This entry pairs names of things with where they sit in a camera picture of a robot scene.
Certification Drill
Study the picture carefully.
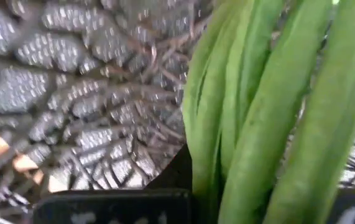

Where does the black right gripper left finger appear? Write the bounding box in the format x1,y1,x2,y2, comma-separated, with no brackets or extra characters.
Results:
34,144,196,224

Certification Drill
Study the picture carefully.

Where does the grey woven placemat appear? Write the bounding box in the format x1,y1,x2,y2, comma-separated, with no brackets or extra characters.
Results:
0,0,355,190

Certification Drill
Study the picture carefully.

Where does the green long bean bunch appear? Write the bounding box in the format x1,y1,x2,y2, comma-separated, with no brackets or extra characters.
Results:
182,0,355,224

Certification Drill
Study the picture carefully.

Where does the black wire basket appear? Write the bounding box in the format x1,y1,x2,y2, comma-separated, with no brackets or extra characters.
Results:
0,0,355,224

